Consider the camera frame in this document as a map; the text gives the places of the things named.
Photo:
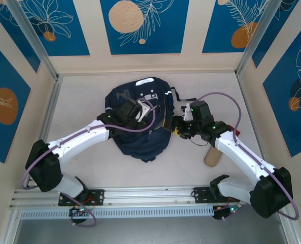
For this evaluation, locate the small controller board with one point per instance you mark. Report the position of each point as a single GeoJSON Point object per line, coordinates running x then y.
{"type": "Point", "coordinates": [79, 211]}
{"type": "Point", "coordinates": [226, 212]}

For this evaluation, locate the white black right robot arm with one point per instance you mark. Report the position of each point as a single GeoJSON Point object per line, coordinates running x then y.
{"type": "Point", "coordinates": [241, 155]}

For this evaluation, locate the aluminium side rail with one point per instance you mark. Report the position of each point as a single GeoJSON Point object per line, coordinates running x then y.
{"type": "Point", "coordinates": [254, 114]}
{"type": "Point", "coordinates": [51, 114]}

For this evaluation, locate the aluminium frame post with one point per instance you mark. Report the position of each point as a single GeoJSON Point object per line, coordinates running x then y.
{"type": "Point", "coordinates": [256, 38]}
{"type": "Point", "coordinates": [9, 228]}
{"type": "Point", "coordinates": [31, 38]}
{"type": "Point", "coordinates": [289, 228]}

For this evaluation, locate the navy blue backpack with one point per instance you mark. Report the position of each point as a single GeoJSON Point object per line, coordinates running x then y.
{"type": "Point", "coordinates": [140, 145]}

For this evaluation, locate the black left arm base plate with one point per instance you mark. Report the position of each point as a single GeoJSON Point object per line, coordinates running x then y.
{"type": "Point", "coordinates": [98, 197]}

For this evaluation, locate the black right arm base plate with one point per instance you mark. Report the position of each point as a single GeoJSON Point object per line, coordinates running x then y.
{"type": "Point", "coordinates": [201, 194]}

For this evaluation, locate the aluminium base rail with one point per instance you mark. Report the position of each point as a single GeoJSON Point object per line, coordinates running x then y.
{"type": "Point", "coordinates": [150, 194]}

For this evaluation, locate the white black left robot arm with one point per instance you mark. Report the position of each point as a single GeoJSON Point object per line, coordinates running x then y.
{"type": "Point", "coordinates": [84, 134]}

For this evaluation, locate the beige cylindrical pencil case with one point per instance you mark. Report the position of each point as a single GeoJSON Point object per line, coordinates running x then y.
{"type": "Point", "coordinates": [212, 157]}

